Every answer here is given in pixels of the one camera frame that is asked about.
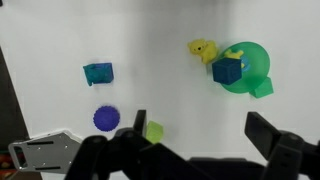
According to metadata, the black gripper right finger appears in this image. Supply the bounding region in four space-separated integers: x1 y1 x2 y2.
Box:
244 111 320 180

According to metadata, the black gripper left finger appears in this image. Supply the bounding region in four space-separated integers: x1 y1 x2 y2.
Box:
64 109 208 180

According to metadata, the dark blue block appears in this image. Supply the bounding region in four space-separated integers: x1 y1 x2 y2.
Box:
211 57 243 86

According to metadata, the lime green block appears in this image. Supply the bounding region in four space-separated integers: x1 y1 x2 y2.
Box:
145 120 165 145

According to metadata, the green translucent bowl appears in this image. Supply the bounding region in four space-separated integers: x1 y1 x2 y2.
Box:
219 41 271 95

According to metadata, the teal blue toy block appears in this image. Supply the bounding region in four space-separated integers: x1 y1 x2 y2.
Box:
82 62 115 87

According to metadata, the purple bumpy ball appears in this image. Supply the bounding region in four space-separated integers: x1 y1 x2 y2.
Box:
92 105 121 133

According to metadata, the grey metal plate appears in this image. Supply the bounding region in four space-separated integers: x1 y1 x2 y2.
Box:
7 129 84 175

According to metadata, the small light blue toy piece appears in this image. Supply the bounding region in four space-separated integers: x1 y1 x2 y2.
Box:
240 54 251 73

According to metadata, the yellow gear toy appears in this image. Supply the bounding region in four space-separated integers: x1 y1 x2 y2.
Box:
223 48 245 61

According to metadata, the yellow bear toy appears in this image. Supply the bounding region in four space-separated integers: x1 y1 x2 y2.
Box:
187 38 220 65

